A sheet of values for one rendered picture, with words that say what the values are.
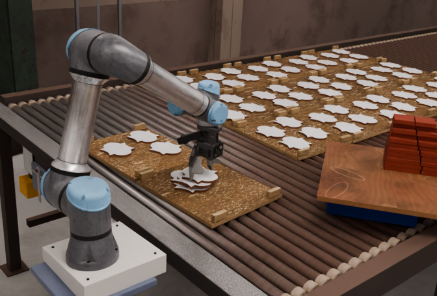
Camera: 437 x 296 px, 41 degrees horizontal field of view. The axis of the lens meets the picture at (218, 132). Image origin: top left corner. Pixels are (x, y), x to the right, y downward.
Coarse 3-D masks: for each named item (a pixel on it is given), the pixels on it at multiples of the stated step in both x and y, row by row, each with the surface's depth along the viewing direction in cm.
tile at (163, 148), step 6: (156, 144) 244; (162, 144) 245; (168, 144) 245; (174, 144) 245; (150, 150) 239; (156, 150) 239; (162, 150) 239; (168, 150) 239; (174, 150) 239; (180, 150) 240
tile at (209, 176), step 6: (186, 168) 216; (204, 168) 217; (186, 174) 212; (198, 174) 212; (204, 174) 213; (210, 174) 213; (216, 174) 213; (192, 180) 209; (198, 180) 208; (204, 180) 208; (210, 180) 208; (216, 180) 210
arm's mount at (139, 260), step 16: (112, 224) 188; (64, 240) 178; (128, 240) 179; (144, 240) 179; (48, 256) 172; (64, 256) 169; (128, 256) 170; (144, 256) 170; (160, 256) 170; (64, 272) 164; (80, 272) 162; (96, 272) 162; (112, 272) 162; (128, 272) 164; (144, 272) 168; (160, 272) 172; (80, 288) 158; (96, 288) 158; (112, 288) 162
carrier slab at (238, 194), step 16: (160, 176) 218; (224, 176) 221; (240, 176) 222; (160, 192) 207; (176, 192) 207; (208, 192) 209; (224, 192) 209; (240, 192) 210; (256, 192) 211; (192, 208) 197; (208, 208) 197; (224, 208) 198; (240, 208) 199; (256, 208) 202; (208, 224) 189
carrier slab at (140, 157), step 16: (96, 144) 244; (128, 144) 245; (144, 144) 246; (176, 144) 248; (112, 160) 230; (128, 160) 231; (144, 160) 231; (160, 160) 232; (176, 160) 233; (128, 176) 218
